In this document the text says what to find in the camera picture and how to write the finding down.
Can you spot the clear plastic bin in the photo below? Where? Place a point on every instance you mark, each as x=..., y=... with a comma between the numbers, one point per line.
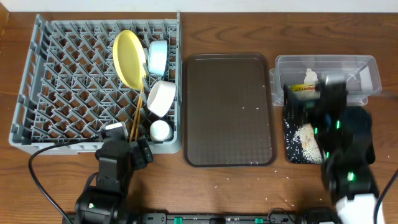
x=361, y=72

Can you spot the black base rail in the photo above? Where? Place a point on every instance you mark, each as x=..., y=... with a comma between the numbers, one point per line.
x=321, y=216

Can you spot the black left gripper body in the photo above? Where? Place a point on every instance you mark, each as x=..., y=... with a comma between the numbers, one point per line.
x=140, y=152

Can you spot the pink bowl with rice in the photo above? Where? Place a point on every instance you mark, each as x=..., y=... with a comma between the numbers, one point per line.
x=161, y=97

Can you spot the black waste tray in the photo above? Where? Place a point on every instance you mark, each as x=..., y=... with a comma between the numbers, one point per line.
x=355, y=120

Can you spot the white tissue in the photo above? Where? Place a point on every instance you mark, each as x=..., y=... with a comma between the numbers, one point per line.
x=311, y=77

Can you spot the yellow plate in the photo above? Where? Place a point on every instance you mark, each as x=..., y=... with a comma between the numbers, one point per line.
x=129, y=59

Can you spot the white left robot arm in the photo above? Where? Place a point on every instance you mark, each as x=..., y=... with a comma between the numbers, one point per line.
x=104, y=198

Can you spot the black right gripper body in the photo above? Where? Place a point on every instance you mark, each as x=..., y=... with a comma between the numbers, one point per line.
x=324, y=124

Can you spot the green snack wrapper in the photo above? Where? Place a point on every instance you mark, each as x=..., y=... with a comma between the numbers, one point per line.
x=303, y=87

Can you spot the white cup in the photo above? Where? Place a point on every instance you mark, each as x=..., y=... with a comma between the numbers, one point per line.
x=160, y=131

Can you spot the light blue bowl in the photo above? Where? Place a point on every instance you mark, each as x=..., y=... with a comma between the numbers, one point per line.
x=157, y=57

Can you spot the dark brown serving tray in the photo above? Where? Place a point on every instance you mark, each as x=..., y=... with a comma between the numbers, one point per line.
x=228, y=119

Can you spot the grey dishwasher rack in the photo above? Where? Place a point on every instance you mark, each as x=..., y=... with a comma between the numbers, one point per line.
x=70, y=89

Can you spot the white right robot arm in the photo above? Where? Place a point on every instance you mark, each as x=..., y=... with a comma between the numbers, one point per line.
x=346, y=173

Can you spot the spilled white rice pile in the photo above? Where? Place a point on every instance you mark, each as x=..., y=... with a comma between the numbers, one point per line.
x=300, y=144

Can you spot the wooden chopstick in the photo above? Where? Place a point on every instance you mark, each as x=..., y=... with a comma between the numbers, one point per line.
x=135, y=118
x=136, y=132

